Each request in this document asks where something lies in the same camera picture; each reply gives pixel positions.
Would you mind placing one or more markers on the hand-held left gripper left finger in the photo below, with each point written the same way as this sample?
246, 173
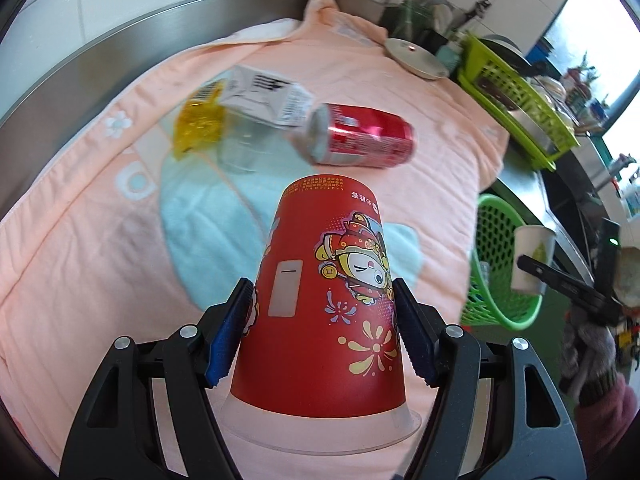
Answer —
230, 335

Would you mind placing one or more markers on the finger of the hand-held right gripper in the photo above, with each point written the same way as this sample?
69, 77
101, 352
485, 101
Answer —
560, 280

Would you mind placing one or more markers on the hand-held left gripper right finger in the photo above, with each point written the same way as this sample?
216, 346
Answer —
415, 335

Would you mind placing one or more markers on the white paper cup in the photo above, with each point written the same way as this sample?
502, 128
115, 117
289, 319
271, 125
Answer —
530, 255

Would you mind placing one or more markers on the green perforated plastic basket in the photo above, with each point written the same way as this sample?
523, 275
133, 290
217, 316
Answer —
492, 225

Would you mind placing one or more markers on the red cartoon paper cup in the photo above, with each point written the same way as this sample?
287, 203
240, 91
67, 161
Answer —
320, 320

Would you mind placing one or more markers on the person's right forearm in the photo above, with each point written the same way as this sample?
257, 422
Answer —
615, 425

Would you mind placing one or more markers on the person's right hand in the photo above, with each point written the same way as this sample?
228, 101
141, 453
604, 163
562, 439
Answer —
590, 355

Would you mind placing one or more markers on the pink towel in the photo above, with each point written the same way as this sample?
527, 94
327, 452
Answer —
100, 235

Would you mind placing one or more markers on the white bowl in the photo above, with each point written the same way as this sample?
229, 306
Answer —
555, 92

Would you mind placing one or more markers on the clear plastic cup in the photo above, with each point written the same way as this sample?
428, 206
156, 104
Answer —
242, 150

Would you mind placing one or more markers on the green plastic dish rack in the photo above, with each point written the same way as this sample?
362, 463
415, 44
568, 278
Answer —
500, 90

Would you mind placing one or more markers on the red soda can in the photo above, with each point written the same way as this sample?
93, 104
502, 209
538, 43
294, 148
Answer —
370, 135

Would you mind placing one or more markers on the yellow plastic wrapper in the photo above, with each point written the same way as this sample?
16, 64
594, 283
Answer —
197, 122

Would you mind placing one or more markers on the blue box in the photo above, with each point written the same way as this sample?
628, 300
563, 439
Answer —
541, 52

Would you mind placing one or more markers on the steel pot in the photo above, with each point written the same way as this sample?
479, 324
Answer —
505, 50

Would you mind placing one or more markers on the black and white carton box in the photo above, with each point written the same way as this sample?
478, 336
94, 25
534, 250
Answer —
260, 92

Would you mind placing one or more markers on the round metal lid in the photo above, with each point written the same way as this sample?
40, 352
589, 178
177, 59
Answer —
412, 57

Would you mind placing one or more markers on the glass jar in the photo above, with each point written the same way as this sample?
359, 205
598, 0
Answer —
410, 17

